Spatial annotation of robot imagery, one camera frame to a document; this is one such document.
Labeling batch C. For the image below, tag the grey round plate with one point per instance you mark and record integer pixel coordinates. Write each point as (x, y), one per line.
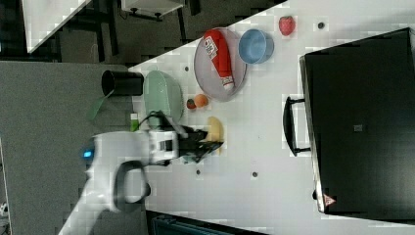
(207, 76)

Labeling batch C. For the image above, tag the red plush ketchup bottle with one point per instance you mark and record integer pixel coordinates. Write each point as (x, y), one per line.
(217, 50)

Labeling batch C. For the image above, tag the green bottle white cap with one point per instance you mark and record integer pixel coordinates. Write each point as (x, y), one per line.
(134, 122)

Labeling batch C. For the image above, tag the small orange fruit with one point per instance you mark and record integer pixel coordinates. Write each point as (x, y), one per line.
(201, 100)

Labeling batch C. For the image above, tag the yellow plush peeled banana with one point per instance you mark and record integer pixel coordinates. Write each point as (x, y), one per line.
(215, 131)

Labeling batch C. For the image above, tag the green mug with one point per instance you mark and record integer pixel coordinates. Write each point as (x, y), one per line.
(160, 122)

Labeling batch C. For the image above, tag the white cabinet with feet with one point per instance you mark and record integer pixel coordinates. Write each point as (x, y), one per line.
(150, 9)

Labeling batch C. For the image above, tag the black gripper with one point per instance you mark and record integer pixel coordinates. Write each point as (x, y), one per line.
(191, 149)

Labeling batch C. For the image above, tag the red strawberry toy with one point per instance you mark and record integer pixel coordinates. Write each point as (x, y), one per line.
(287, 25)

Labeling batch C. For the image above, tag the blue bowl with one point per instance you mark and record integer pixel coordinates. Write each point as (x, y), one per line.
(255, 46)

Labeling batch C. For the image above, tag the green colander basket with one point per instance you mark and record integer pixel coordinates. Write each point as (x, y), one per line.
(163, 93)

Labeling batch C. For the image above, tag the black utensil holder cup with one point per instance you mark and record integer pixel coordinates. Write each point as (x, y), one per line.
(122, 83)

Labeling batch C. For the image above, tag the black toaster oven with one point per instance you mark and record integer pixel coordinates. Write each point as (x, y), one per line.
(360, 114)

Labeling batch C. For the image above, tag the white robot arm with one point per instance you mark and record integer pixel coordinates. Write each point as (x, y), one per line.
(116, 178)

